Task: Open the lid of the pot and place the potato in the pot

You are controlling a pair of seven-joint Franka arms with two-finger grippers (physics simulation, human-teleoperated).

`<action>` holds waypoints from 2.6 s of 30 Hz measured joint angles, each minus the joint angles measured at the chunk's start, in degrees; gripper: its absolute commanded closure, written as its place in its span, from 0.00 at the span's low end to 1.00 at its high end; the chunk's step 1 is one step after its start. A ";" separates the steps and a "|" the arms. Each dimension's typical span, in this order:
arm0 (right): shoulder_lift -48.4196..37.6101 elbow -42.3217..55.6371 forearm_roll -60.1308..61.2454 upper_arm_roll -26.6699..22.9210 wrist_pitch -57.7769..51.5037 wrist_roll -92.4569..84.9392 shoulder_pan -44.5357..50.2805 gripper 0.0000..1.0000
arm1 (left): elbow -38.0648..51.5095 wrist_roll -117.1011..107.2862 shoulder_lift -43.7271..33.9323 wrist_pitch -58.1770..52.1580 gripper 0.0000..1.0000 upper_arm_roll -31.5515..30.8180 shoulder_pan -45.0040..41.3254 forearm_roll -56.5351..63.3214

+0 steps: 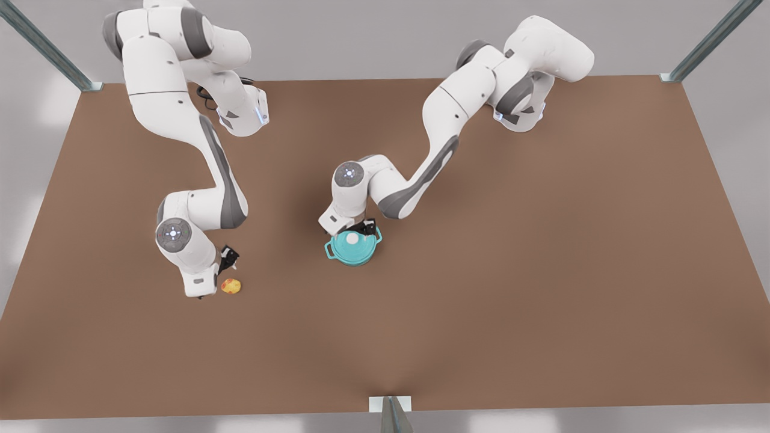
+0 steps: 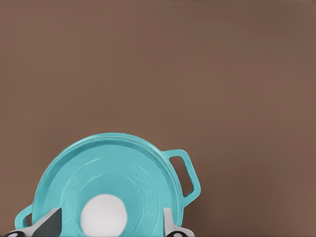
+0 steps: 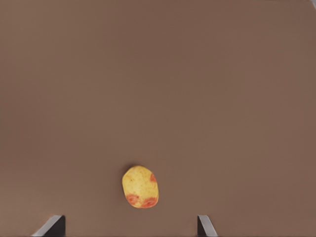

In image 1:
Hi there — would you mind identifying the teal pot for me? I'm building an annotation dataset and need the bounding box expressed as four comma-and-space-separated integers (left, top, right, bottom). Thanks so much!
325, 227, 383, 267

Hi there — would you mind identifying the silver frame post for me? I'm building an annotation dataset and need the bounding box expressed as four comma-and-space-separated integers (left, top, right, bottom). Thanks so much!
369, 396, 413, 433
660, 0, 763, 83
0, 0, 103, 92

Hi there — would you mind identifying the teal pot lid white knob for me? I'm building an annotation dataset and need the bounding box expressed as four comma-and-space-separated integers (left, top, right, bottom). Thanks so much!
331, 231, 377, 263

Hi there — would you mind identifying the black cable loop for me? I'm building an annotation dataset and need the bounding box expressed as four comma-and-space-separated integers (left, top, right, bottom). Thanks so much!
196, 77, 256, 111

